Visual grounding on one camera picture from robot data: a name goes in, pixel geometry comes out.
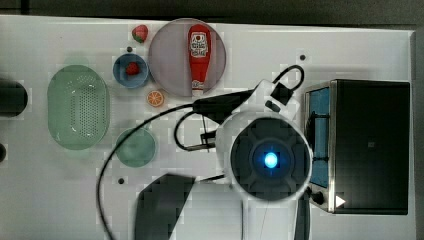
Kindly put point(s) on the green oval colander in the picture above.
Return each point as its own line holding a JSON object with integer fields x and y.
{"x": 78, "y": 107}

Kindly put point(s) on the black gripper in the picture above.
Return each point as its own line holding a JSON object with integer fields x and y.
{"x": 219, "y": 108}

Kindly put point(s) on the red ketchup bottle toy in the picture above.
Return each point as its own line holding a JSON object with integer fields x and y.
{"x": 199, "y": 52}

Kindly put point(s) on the green mug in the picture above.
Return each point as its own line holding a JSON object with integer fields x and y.
{"x": 138, "y": 150}

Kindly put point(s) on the grey round plate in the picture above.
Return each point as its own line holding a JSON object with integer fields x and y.
{"x": 169, "y": 62}

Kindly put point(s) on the toaster oven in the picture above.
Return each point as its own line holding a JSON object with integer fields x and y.
{"x": 359, "y": 131}

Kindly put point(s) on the blue bowl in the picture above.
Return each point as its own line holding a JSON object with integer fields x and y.
{"x": 133, "y": 81}

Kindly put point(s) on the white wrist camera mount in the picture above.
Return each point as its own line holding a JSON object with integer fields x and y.
{"x": 271, "y": 97}

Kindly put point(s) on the red strawberry toy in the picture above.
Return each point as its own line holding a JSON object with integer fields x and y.
{"x": 140, "y": 33}

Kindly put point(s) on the red strawberry in bowl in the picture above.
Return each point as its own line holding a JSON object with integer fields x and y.
{"x": 132, "y": 69}

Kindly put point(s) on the black cylinder container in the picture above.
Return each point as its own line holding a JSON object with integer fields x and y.
{"x": 13, "y": 98}

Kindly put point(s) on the orange slice toy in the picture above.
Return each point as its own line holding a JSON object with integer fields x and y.
{"x": 155, "y": 98}

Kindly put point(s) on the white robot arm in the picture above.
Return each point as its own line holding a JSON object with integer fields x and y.
{"x": 263, "y": 192}

